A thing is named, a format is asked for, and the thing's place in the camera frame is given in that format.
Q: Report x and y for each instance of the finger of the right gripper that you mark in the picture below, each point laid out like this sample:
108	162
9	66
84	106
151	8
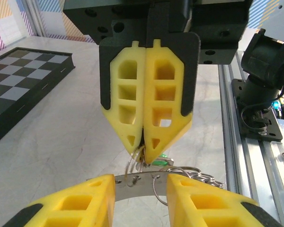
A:
113	82
177	82

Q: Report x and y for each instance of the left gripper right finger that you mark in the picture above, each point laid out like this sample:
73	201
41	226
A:
203	208

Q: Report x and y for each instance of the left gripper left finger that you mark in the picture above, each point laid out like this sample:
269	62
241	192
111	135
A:
90	208

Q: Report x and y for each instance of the key with green tag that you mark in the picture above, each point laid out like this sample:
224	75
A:
163	162

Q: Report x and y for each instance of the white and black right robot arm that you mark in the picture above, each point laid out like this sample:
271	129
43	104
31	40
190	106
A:
265	61

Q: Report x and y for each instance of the black and grey chessboard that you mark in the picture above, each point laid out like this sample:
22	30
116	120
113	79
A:
21	82

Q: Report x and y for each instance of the small black controller board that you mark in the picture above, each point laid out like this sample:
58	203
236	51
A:
280	106

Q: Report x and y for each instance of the aluminium mounting rail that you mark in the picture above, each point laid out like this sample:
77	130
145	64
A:
255	165

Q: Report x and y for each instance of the aluminium frame post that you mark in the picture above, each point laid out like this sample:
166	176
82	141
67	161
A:
36	19

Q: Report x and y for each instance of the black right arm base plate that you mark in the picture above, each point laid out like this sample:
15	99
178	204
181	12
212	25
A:
272	132

